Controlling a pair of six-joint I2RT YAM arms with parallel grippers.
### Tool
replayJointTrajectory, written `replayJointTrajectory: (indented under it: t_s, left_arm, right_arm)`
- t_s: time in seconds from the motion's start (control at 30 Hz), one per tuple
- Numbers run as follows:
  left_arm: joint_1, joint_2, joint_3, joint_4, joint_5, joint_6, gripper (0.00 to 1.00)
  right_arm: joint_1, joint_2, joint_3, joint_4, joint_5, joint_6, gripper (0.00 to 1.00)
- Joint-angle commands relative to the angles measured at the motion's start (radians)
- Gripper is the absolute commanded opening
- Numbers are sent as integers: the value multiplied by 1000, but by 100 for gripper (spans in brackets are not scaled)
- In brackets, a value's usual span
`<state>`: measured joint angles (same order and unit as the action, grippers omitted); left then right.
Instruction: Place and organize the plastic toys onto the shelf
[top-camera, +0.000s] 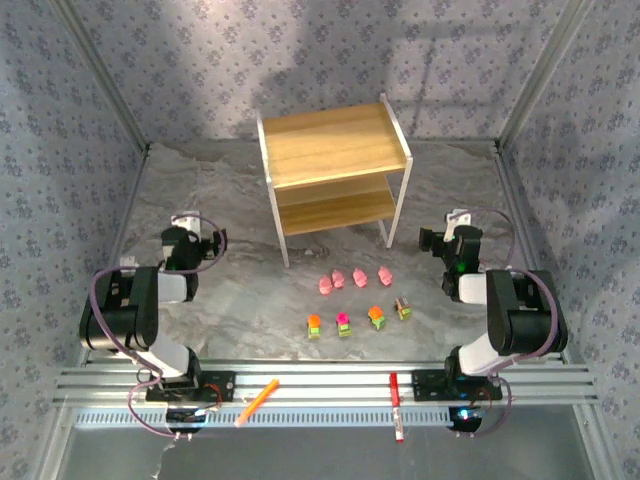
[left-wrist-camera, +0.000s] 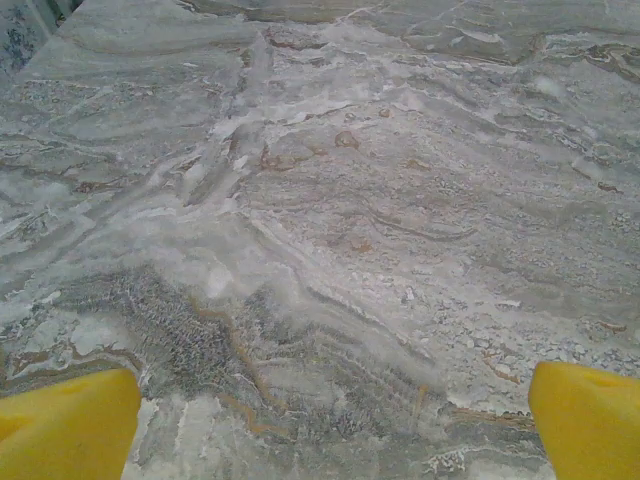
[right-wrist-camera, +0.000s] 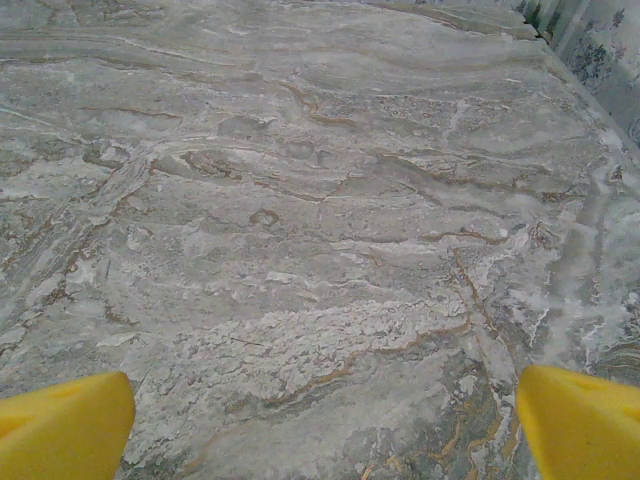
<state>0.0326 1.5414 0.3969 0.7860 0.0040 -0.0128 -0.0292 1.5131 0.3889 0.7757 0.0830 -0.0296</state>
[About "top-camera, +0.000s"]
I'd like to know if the red white marker pen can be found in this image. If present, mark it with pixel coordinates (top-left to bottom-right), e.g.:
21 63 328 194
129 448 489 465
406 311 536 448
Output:
389 372 405 443

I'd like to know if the orange marker pen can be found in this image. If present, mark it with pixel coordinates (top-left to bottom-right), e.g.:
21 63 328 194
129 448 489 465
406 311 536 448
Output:
233 378 281 429

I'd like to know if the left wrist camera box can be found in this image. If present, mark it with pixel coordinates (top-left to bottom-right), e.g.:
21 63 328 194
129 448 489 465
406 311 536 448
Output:
170 211 202 235

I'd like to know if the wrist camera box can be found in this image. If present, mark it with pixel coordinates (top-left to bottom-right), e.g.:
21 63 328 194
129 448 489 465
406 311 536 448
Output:
170 211 202 235
445 208 474 236

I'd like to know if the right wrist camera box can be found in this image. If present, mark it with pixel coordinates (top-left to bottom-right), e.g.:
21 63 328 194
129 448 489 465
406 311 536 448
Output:
445 208 474 236

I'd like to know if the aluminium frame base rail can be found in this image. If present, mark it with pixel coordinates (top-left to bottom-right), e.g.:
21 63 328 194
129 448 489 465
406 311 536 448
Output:
492 139 621 480
37 142 154 480

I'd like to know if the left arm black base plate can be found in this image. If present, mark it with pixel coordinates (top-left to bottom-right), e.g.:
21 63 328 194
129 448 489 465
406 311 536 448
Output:
145 370 237 403

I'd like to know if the wooden shelf white frame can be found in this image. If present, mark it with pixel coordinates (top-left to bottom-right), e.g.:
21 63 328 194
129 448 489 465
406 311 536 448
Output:
255 93 415 269

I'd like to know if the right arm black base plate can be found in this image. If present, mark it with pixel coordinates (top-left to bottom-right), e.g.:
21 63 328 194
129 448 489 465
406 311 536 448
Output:
411 369 504 402

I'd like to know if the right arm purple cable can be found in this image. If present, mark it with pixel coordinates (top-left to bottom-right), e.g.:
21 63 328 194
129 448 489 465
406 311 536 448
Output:
467 207 564 440

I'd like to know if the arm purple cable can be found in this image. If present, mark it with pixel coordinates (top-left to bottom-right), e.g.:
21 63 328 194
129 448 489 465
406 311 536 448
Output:
89 215 229 441
467 207 564 440

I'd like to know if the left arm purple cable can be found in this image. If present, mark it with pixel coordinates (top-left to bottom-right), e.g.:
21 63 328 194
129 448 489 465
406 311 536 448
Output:
89 215 229 441

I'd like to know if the aluminium mounting rail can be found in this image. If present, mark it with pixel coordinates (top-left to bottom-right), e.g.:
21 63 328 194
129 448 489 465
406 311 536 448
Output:
52 363 600 407

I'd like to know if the aluminium frame post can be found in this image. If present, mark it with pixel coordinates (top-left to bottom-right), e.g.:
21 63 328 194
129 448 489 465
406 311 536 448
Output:
497 0 599 149
49 0 152 154

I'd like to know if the grey slotted cable duct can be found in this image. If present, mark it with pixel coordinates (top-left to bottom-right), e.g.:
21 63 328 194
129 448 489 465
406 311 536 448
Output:
73 405 459 430

